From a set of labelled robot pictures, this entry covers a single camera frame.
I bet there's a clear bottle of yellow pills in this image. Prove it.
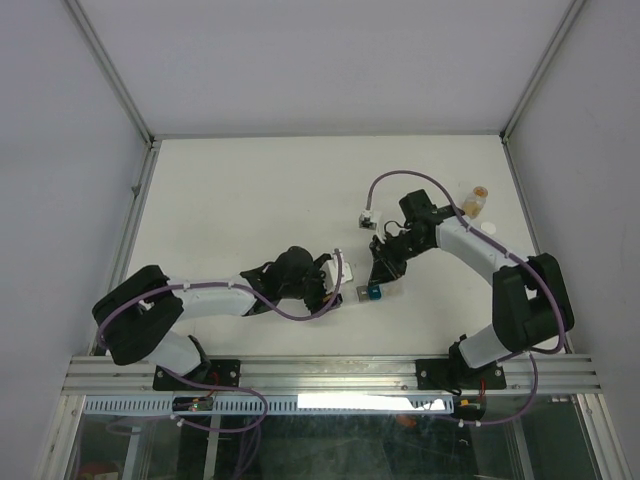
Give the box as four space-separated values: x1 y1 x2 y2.
462 186 489 219

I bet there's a weekly pill organizer strip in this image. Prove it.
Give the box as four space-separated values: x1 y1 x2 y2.
356 282 404 303

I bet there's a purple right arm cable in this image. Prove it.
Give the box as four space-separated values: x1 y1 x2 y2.
365 170 569 429

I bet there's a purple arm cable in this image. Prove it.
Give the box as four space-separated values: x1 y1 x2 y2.
97 249 346 351
365 170 569 429

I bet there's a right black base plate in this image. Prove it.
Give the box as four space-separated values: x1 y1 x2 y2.
415 358 507 395

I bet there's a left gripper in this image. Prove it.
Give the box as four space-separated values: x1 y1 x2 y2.
280 256 342 316

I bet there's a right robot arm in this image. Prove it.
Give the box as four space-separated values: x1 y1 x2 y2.
367 190 575 394

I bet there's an aluminium mounting rail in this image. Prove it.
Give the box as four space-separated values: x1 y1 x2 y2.
62 354 602 396

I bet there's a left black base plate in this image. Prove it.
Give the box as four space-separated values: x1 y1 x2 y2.
152 358 241 391

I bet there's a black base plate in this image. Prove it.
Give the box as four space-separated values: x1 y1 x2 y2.
152 358 241 391
415 358 507 395

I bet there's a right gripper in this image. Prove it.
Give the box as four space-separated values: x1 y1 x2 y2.
368 229 431 287

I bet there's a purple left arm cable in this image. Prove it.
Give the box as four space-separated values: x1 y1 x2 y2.
97 249 346 351

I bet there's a slotted cable duct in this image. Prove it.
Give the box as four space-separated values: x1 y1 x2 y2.
84 393 454 417

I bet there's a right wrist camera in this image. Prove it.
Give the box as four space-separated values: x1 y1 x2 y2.
358 209 384 239

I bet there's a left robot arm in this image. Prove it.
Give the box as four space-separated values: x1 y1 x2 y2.
92 246 353 389

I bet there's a white blue small bottle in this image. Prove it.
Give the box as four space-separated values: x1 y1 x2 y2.
481 222 497 235

